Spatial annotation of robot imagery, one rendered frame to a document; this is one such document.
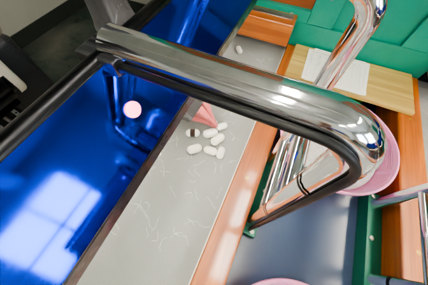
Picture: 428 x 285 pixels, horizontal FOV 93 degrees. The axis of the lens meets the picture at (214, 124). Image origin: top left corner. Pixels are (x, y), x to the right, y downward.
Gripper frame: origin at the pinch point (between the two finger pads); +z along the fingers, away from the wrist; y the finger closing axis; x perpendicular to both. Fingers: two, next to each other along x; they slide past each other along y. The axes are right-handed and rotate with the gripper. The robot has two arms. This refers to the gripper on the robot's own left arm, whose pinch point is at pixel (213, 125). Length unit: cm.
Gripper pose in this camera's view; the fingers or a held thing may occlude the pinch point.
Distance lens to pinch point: 50.3
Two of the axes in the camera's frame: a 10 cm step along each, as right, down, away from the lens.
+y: 4.3, -7.8, 4.7
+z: 7.0, 6.1, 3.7
